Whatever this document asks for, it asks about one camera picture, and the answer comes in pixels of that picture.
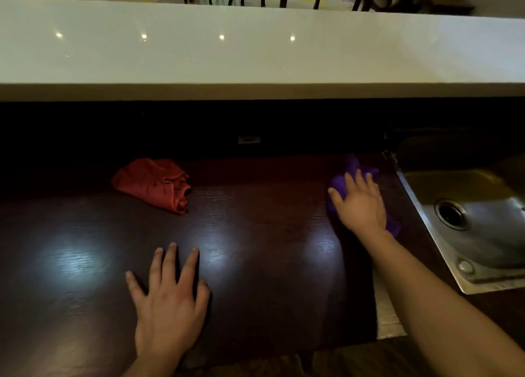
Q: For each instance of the round sink drain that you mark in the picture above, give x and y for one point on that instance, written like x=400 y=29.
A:
x=451 y=214

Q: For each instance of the person's left forearm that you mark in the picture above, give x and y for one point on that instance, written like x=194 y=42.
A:
x=151 y=367

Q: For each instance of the person's left hand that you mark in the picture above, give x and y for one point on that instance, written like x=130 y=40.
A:
x=168 y=315

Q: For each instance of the red cloth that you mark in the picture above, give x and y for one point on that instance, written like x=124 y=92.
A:
x=151 y=182

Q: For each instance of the person's right forearm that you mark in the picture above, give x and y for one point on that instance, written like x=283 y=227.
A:
x=443 y=315

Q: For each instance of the purple cloth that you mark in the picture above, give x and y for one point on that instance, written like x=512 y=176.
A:
x=337 y=182

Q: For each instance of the dark wooden countertop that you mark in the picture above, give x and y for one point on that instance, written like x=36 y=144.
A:
x=266 y=225

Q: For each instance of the person's right hand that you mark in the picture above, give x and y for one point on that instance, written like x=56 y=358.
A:
x=363 y=208

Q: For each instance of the round sink overflow knob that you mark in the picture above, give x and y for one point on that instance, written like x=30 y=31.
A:
x=466 y=266

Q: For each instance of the white raised bar ledge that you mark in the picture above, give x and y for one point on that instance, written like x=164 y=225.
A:
x=246 y=57

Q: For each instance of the stainless steel sink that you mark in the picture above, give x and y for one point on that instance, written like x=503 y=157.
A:
x=492 y=241

